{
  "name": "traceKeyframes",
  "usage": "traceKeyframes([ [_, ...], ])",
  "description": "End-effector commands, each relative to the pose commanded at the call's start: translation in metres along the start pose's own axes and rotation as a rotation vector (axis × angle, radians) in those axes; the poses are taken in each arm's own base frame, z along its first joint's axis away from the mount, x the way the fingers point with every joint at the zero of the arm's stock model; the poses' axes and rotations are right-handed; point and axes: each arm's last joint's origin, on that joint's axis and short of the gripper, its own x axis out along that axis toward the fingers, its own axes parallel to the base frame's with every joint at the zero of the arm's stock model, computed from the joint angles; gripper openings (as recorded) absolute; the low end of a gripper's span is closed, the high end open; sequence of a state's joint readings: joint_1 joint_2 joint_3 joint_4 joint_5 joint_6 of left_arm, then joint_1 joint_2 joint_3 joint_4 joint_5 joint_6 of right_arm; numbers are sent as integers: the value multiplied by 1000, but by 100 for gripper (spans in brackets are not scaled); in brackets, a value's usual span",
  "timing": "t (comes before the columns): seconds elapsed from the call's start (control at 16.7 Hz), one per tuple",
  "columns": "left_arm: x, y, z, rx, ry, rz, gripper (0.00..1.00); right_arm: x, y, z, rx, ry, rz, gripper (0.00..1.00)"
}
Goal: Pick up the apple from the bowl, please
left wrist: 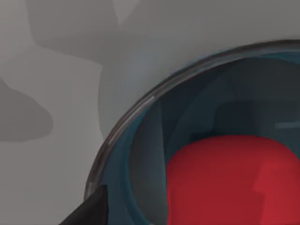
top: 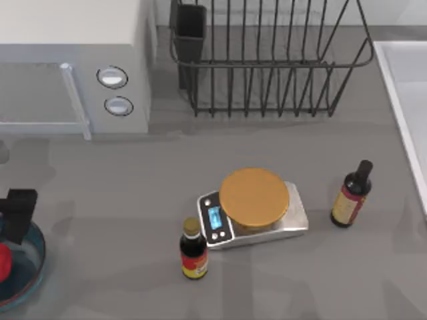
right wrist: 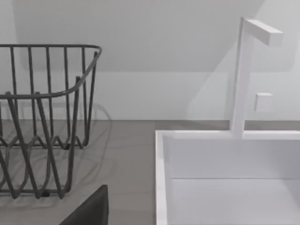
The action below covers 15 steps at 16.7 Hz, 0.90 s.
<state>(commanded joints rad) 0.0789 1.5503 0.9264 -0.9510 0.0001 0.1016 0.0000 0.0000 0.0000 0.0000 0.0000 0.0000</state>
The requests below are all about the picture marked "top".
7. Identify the small round microwave knob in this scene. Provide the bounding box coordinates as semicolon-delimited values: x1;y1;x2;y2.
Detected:
103;95;135;117

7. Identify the silver kitchen scale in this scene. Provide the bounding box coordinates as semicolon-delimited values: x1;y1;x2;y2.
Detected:
196;181;310;251

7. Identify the dark bottle with black cap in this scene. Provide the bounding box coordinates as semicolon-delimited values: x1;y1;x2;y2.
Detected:
330;159;374;229

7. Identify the metal microwave door handle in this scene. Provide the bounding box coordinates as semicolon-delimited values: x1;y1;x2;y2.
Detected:
59;62;93;141

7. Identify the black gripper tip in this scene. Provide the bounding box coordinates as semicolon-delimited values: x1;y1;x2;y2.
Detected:
0;188;39;246

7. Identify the round orange scale plate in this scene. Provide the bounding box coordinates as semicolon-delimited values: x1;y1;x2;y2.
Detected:
218;167;290;228

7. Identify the black wire dish rack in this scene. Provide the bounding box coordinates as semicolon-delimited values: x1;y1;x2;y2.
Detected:
169;0;375;119

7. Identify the pale microwave oven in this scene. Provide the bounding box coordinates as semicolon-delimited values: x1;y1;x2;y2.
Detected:
0;0;151;141

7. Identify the red round object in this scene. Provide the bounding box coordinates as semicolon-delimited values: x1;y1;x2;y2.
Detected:
0;242;13;283

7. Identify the large round microwave knob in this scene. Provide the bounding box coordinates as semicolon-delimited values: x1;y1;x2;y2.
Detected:
95;65;129;90

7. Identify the black cutlery holder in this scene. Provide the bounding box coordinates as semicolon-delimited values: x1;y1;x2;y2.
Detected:
169;3;208;89

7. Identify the dark bottle with gold cap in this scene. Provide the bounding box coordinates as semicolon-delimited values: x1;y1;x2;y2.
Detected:
179;217;210;281

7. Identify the blue glass bowl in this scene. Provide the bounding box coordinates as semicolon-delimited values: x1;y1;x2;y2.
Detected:
0;219;47;309

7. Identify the microwave glass door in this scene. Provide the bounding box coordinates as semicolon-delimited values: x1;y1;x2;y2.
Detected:
0;63;88;135

